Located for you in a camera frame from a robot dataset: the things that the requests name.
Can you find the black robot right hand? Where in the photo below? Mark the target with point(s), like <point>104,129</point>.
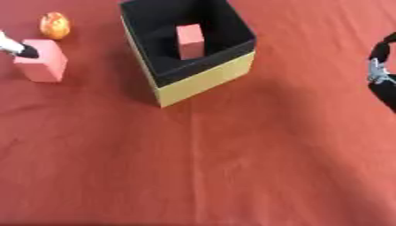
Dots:
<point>384,82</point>

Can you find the tan cardboard box black inside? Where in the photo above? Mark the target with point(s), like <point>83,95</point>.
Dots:
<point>201,81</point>

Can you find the pink rectangular block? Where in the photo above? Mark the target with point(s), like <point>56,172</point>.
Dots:
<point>189,41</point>
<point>44,64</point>

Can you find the orange toy fruit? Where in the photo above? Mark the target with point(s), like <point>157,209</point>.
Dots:
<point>54,25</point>

